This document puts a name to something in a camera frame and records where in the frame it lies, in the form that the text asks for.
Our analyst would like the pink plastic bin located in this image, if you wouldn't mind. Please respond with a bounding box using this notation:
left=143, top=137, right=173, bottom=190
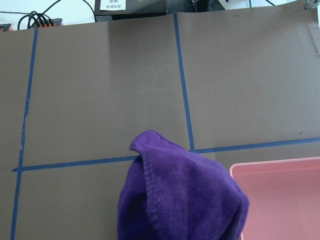
left=230, top=157, right=320, bottom=240

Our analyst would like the purple microfiber cloth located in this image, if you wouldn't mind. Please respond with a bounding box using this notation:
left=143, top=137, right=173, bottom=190
left=117, top=130, right=250, bottom=240

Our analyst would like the black power strip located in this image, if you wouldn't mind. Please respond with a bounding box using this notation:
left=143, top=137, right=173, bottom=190
left=0, top=18, right=63, bottom=32

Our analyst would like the black box with label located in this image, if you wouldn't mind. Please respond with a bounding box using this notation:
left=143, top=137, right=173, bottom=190
left=93, top=0, right=225, bottom=22

